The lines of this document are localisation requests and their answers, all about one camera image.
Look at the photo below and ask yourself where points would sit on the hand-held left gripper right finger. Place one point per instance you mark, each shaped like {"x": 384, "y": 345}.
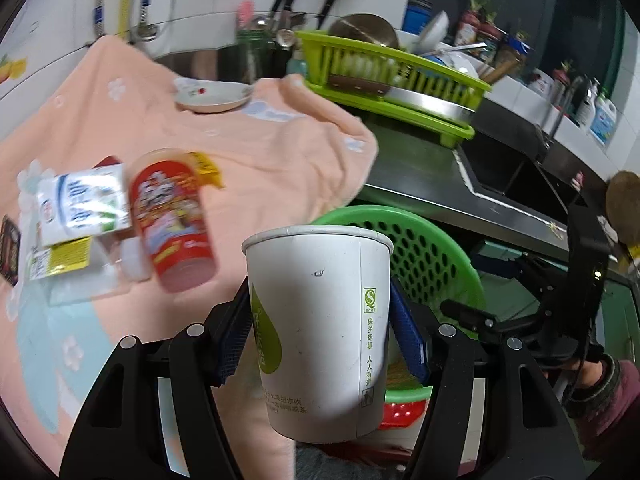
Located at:
{"x": 407, "y": 335}

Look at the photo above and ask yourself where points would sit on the white paper cup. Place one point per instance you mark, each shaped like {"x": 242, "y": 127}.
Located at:
{"x": 315, "y": 320}

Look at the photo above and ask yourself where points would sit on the yellow label drink bottle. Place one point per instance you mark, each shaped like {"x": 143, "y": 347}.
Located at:
{"x": 136, "y": 262}

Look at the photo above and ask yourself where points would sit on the brown round object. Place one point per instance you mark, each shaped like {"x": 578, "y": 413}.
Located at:
{"x": 622, "y": 195}

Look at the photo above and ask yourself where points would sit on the red label sauce jar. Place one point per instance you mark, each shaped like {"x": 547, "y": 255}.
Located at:
{"x": 470, "y": 30}

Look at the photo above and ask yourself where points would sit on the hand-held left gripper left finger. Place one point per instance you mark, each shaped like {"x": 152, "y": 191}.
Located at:
{"x": 234, "y": 342}

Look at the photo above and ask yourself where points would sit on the pink printed towel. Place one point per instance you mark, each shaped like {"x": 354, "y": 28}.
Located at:
{"x": 280, "y": 150}

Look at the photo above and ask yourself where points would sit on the green perforated plastic basket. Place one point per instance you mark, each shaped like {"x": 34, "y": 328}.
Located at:
{"x": 425, "y": 255}

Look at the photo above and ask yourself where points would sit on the red plastic cup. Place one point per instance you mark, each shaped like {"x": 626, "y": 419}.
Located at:
{"x": 170, "y": 225}

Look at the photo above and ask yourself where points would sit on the steel sink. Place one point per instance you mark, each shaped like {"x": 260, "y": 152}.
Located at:
{"x": 520, "y": 180}

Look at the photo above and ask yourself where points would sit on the steel bowl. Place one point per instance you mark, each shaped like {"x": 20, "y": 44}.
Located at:
{"x": 362, "y": 30}

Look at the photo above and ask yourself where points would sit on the white bowl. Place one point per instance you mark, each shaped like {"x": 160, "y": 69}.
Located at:
{"x": 434, "y": 27}

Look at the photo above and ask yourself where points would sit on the black snack packet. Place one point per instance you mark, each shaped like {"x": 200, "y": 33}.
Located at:
{"x": 10, "y": 255}

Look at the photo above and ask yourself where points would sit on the dark bottle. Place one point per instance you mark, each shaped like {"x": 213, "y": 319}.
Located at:
{"x": 582, "y": 100}

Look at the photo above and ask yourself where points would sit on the wooden spatula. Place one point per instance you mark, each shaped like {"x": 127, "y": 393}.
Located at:
{"x": 500, "y": 67}

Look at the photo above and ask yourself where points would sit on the person's right hand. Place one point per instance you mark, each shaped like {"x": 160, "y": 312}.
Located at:
{"x": 600, "y": 370}

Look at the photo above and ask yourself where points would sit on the white milk carton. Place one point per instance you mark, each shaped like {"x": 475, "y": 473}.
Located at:
{"x": 80, "y": 205}

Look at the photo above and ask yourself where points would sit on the person's right forearm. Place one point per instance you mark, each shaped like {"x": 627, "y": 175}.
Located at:
{"x": 612, "y": 415}

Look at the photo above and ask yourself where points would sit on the steel ladle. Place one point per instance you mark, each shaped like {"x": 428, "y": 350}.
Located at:
{"x": 286, "y": 37}

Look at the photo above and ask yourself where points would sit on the white detergent bottle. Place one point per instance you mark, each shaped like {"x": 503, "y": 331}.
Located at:
{"x": 602, "y": 116}

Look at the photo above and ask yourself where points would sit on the yellow packet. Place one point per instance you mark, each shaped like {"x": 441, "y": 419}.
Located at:
{"x": 70, "y": 255}
{"x": 207, "y": 170}

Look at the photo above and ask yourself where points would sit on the white plate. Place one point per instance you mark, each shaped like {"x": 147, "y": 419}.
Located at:
{"x": 215, "y": 97}

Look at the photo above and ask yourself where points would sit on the green dish rack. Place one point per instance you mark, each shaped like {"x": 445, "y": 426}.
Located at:
{"x": 390, "y": 62}

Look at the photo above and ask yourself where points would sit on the green drip tray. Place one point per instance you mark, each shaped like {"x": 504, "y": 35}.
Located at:
{"x": 415, "y": 117}

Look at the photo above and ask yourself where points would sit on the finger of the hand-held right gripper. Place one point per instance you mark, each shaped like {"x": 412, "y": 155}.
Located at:
{"x": 542, "y": 272}
{"x": 470, "y": 320}

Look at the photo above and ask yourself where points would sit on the blue lid container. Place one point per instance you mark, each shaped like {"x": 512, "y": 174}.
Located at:
{"x": 417, "y": 15}

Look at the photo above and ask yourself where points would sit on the glass utensil holder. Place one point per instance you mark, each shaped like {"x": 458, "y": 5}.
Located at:
{"x": 254, "y": 55}

